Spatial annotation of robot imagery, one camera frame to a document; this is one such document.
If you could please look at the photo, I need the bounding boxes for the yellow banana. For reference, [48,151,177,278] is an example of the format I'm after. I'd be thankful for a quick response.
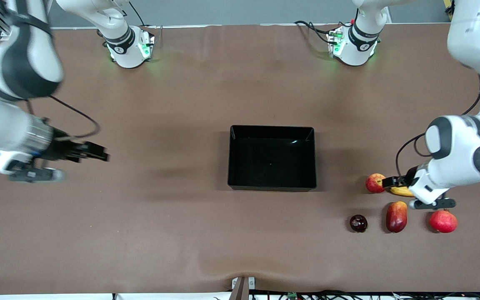
[389,186,415,198]

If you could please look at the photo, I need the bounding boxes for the red yellow apple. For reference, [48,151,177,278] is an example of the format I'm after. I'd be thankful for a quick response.
[365,173,387,194]

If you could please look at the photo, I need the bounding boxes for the black plastic box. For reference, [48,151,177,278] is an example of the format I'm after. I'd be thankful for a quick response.
[227,125,318,192]

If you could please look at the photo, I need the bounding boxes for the red orange mango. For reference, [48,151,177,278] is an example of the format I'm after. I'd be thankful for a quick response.
[386,201,408,233]

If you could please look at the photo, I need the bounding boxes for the dark purple plum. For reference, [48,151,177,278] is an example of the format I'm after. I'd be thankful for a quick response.
[350,215,368,233]

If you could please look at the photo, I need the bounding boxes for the red pomegranate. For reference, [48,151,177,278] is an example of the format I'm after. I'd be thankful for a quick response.
[429,210,458,234]

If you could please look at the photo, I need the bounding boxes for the table cover cloth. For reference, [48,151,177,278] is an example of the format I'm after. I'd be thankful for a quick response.
[0,23,480,295]

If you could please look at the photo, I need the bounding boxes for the black right arm base cable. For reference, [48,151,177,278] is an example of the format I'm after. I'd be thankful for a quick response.
[127,0,148,28]

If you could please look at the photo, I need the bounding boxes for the black arm base cable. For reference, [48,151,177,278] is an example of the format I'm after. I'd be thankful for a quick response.
[294,20,333,45]
[127,0,148,28]

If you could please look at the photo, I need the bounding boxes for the black left arm base cable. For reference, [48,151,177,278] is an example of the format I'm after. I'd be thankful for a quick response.
[294,20,333,45]

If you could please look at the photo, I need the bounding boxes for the camera mount pole with brackets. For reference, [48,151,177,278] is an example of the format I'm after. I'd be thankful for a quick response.
[229,276,256,300]

